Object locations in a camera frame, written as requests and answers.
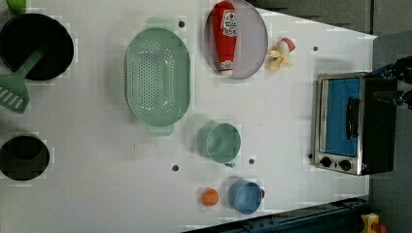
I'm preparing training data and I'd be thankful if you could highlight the blue glass oven door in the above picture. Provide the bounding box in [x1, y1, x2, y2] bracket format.
[320, 78, 360, 157]

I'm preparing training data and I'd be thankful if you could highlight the black toaster oven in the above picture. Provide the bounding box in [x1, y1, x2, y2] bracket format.
[314, 72, 397, 176]

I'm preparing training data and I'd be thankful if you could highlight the green mug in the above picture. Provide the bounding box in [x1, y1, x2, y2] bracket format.
[196, 122, 241, 168]

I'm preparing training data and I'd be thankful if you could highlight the green perforated colander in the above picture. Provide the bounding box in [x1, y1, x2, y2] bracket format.
[124, 17, 190, 137]

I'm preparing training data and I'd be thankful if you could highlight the orange ball toy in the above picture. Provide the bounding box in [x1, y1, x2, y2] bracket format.
[201, 188, 220, 207]

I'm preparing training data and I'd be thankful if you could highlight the grey round plate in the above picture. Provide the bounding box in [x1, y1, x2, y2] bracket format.
[203, 0, 268, 79]

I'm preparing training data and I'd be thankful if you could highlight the blue cup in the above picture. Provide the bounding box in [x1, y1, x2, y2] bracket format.
[228, 179, 263, 215]

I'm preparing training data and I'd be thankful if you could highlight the peeled banana toy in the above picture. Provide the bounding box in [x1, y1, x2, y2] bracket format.
[267, 46, 292, 71]

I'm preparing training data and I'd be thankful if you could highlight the red ketchup bottle toy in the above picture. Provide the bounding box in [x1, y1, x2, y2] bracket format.
[211, 0, 237, 78]

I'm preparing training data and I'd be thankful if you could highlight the small black cup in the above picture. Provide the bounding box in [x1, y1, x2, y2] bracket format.
[0, 136, 51, 181]

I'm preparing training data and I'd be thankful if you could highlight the green slotted spatula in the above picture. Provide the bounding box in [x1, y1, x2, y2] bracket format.
[0, 50, 44, 115]

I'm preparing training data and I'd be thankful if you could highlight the yellow red clamp object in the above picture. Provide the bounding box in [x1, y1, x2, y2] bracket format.
[360, 213, 388, 233]

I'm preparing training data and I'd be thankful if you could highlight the large black pot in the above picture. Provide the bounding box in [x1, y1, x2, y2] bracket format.
[1, 14, 74, 82]

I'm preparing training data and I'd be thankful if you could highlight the lime green object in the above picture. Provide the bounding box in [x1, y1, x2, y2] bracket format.
[6, 0, 26, 16]

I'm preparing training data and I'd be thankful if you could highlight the blue metal frame rail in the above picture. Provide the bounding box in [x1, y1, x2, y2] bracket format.
[185, 198, 371, 233]

